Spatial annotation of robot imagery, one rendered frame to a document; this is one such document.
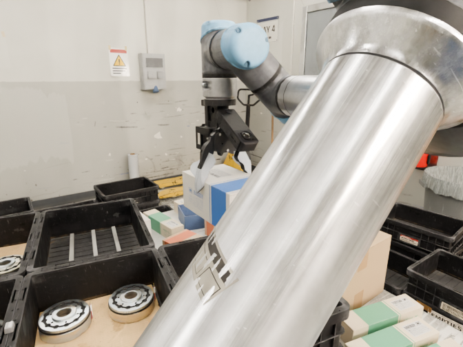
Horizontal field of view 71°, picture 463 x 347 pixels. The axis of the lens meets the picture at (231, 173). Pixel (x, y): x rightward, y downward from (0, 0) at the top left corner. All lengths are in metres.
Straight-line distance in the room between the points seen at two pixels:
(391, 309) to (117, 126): 3.52
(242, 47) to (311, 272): 0.46
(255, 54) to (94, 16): 3.50
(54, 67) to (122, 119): 0.85
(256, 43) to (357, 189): 0.44
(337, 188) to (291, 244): 0.04
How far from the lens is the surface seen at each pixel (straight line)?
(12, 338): 0.73
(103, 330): 0.84
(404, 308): 1.06
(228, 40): 0.59
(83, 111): 3.94
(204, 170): 0.70
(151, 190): 2.43
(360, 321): 0.97
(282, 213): 0.17
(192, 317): 0.18
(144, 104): 4.13
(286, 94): 0.59
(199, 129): 0.75
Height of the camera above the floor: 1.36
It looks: 16 degrees down
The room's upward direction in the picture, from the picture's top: straight up
